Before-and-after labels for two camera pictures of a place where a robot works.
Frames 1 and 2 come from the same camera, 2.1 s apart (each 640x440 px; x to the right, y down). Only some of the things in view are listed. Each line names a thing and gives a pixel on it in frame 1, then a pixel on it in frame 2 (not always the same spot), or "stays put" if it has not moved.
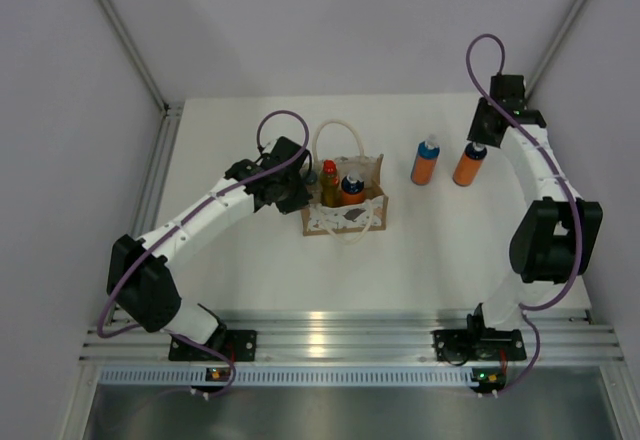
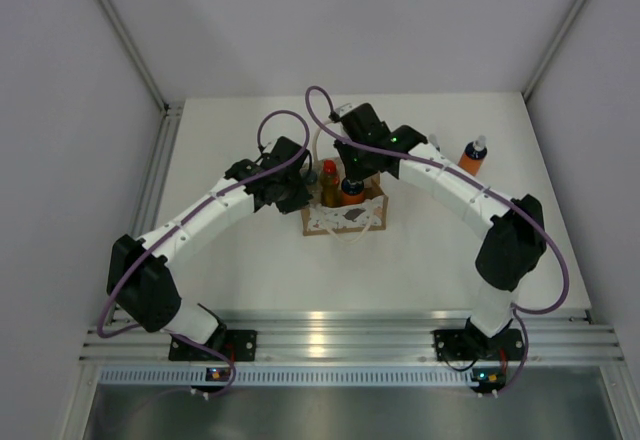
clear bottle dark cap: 311,177 stays put
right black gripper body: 477,131 -> 355,163
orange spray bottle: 352,188 stays put
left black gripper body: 294,195 stays put
